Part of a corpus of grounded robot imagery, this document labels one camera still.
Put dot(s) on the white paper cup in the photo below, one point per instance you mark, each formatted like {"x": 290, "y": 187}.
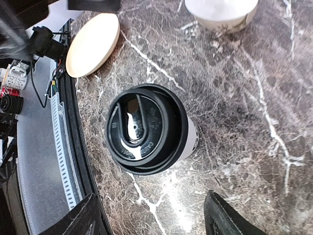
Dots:
{"x": 192, "y": 140}

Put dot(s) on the black front table rail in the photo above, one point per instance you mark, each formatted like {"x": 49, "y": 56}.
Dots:
{"x": 81, "y": 168}

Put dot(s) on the black plastic cup lid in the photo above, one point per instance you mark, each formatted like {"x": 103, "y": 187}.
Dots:
{"x": 146, "y": 129}

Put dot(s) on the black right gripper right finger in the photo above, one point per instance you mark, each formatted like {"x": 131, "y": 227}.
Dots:
{"x": 221, "y": 219}

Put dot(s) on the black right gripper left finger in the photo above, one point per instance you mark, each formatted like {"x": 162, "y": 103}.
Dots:
{"x": 83, "y": 219}

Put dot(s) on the white ceramic bowl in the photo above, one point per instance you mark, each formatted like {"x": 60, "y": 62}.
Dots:
{"x": 223, "y": 16}

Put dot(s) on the white perforated cable duct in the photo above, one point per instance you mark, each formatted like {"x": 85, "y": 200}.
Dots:
{"x": 63, "y": 151}

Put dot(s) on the cream yellow plate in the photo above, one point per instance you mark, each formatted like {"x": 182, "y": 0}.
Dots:
{"x": 93, "y": 45}

